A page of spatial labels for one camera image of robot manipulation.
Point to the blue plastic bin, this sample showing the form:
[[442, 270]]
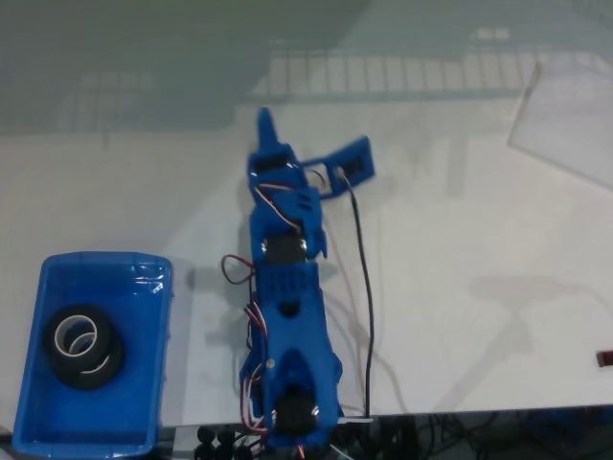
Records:
[[129, 417]]

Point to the black clamp knob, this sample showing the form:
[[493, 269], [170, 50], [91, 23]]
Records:
[[204, 453], [225, 436], [206, 434], [244, 453]]

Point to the clear plastic sheet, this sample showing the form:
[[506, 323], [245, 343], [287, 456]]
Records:
[[565, 124]]

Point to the small dark red object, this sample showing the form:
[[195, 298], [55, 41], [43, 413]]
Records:
[[605, 359]]

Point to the blue camera mount with camera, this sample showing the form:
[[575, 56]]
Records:
[[356, 158]]

